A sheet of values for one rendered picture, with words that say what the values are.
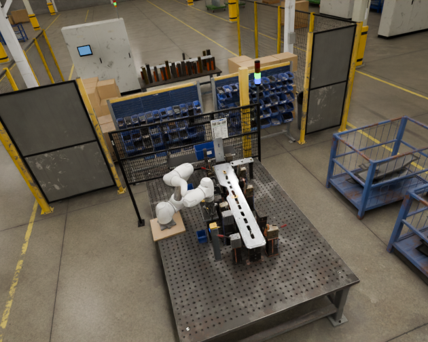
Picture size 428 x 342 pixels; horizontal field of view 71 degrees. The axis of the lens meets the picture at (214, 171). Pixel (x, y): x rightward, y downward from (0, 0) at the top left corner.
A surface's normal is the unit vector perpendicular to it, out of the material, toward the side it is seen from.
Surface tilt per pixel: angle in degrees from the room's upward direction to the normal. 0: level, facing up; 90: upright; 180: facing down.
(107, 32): 90
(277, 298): 0
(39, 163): 89
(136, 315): 0
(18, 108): 90
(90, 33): 90
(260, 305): 0
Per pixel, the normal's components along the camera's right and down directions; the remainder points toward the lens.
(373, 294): -0.11, -0.80
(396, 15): 0.30, 0.53
